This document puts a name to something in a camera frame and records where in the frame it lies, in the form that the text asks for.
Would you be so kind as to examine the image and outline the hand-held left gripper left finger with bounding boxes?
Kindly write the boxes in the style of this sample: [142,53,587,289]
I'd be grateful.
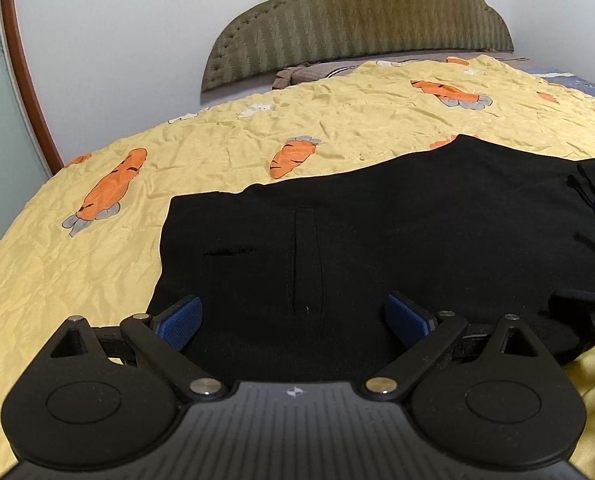
[24,294,228,402]

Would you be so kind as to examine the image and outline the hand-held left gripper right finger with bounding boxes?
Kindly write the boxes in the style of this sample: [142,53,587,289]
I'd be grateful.
[365,290,561,402]

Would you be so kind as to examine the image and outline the black pants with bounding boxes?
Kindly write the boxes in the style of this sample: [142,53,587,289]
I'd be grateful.
[147,133,595,383]

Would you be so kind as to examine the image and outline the blue printed blanket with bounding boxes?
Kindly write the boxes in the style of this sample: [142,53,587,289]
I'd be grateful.
[520,64,595,107]

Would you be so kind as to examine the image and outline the yellow carrot-print blanket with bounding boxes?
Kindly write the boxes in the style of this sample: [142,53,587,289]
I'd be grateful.
[0,54,595,480]

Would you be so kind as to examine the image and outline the olive padded headboard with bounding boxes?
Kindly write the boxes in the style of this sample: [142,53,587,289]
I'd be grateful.
[200,0,515,95]

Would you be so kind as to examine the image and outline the brown wooden door frame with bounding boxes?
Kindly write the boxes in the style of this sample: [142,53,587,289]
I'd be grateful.
[0,0,66,173]

